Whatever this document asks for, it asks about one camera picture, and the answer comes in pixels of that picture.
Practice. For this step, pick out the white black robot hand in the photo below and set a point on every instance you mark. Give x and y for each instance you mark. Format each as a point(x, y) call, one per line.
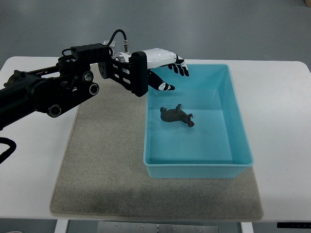
point(160, 58)

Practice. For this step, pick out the brown toy hippo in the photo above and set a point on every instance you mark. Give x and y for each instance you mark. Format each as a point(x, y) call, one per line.
point(176, 114)

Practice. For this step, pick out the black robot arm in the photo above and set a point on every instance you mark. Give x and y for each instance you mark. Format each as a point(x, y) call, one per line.
point(57, 89)

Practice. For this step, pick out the blue plastic box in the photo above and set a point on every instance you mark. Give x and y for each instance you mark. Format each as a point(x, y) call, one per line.
point(216, 146)

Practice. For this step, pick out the grey felt mat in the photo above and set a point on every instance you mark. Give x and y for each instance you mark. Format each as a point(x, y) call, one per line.
point(103, 174)

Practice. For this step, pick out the white left table leg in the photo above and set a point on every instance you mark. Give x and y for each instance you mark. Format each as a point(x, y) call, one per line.
point(61, 226)

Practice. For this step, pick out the white table leg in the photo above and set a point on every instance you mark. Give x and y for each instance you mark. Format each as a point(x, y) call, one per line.
point(61, 226)
point(247, 227)

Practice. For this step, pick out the white right table leg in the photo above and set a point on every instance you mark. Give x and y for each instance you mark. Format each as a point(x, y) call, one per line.
point(247, 227)

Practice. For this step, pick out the black table control panel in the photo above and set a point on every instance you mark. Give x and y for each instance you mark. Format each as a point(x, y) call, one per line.
point(294, 225)

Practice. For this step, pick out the metal table base plate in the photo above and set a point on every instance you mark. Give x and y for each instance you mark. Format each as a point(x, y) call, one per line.
point(128, 227)

